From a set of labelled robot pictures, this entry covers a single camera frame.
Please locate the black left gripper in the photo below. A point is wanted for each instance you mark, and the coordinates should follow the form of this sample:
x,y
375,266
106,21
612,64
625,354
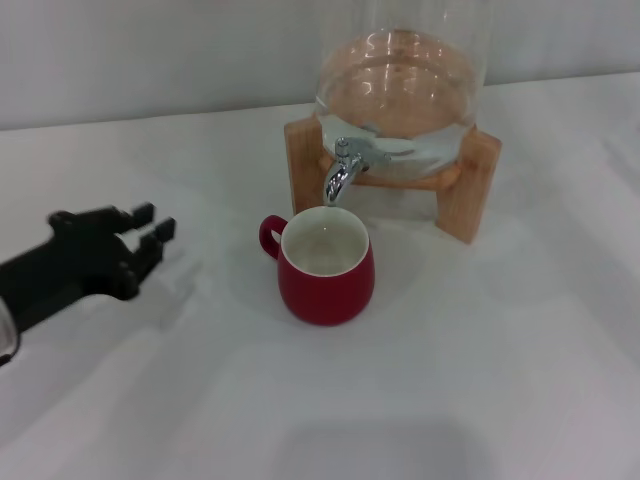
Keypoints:
x,y
65,270

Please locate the red ceramic cup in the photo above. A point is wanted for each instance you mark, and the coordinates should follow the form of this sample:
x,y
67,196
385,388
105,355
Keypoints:
x,y
325,290

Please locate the chrome faucet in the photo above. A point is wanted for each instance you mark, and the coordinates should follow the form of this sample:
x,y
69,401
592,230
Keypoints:
x,y
340,175

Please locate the glass water dispenser jar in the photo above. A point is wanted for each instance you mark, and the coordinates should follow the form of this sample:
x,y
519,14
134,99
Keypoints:
x,y
400,75

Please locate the wooden dispenser stand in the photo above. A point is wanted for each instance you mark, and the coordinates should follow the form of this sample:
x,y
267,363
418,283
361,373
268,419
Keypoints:
x,y
457,200

